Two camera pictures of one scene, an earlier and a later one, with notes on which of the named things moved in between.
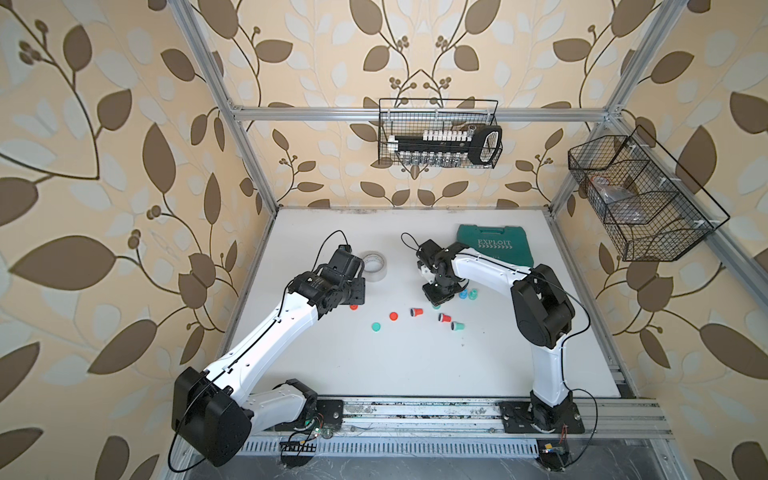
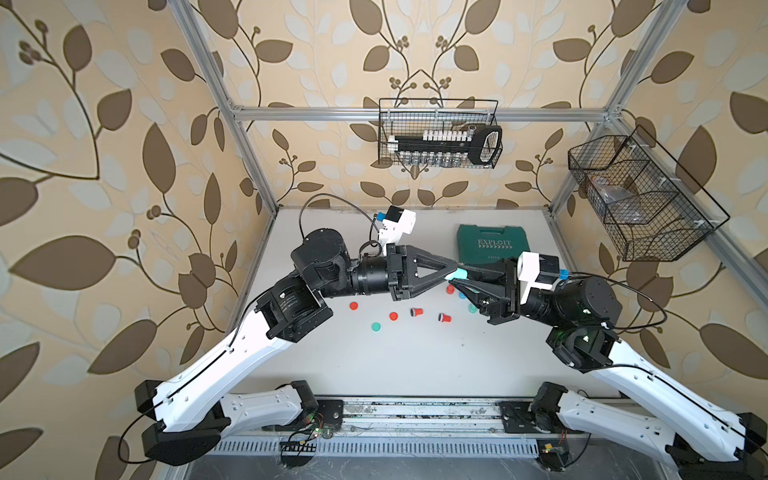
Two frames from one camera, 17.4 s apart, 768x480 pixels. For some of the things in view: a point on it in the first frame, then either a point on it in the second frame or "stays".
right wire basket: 653,208 stays
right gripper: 435,299 -> 502,308
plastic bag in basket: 618,202 stays
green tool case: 509,243 stays
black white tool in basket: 448,148 stays
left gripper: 358,296 -> 398,275
